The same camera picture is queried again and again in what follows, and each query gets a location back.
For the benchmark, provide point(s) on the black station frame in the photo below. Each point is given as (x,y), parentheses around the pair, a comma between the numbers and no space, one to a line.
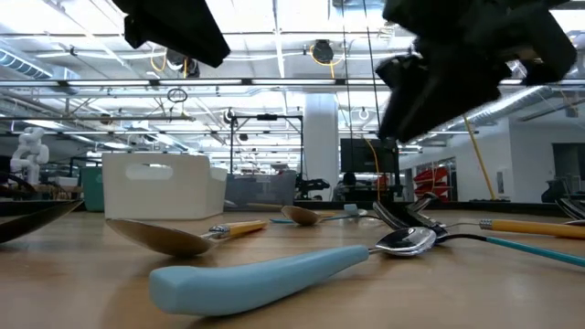
(267,117)

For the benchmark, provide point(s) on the white building column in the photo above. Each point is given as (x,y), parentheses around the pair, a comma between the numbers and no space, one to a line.
(321,146)

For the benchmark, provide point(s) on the black background robot arm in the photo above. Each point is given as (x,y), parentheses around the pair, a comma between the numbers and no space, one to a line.
(315,185)

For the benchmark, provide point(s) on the grey transparent plastic bin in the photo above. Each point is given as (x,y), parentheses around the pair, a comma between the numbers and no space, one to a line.
(260,192)

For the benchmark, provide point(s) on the red storage bin rack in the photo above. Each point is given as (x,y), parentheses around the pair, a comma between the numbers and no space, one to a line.
(432,176)

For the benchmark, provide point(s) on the person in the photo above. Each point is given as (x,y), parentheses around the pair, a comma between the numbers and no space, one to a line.
(349,179)

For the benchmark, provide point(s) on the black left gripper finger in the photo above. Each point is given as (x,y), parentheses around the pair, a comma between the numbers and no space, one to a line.
(183,23)

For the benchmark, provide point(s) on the teal plastic bin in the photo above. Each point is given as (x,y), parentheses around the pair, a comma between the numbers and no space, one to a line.
(91,187)

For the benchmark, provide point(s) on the black monitor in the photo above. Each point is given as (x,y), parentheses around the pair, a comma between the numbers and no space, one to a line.
(361,155)

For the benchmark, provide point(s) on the black aluminium table frame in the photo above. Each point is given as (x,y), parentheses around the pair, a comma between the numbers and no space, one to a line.
(503,206)

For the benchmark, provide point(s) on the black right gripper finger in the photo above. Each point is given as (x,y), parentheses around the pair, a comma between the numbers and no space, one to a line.
(457,87)
(402,77)

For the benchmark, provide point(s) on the white plastic bin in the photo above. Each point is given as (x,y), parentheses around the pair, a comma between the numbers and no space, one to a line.
(183,192)

